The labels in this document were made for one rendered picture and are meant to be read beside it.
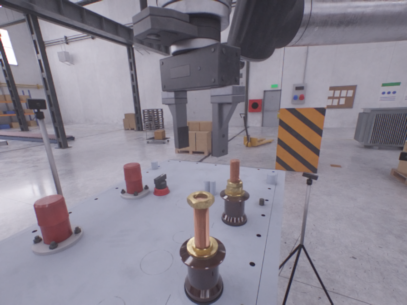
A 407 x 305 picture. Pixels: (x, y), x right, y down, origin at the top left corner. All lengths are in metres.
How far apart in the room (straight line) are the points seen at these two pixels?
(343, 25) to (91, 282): 0.77
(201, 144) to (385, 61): 10.20
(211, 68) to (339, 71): 13.38
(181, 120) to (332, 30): 0.37
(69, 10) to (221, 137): 10.53
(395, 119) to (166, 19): 8.51
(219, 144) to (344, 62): 13.45
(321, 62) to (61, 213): 5.07
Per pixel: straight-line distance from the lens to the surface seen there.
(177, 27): 0.29
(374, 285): 2.83
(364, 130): 8.73
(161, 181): 0.88
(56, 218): 0.69
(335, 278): 2.71
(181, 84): 0.33
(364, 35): 0.66
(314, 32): 0.55
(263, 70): 13.61
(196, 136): 6.61
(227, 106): 0.29
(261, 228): 0.68
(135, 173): 0.88
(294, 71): 5.20
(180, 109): 0.37
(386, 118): 8.55
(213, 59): 0.29
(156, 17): 0.29
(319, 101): 5.20
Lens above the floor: 1.75
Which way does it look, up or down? 16 degrees down
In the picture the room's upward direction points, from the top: 2 degrees counter-clockwise
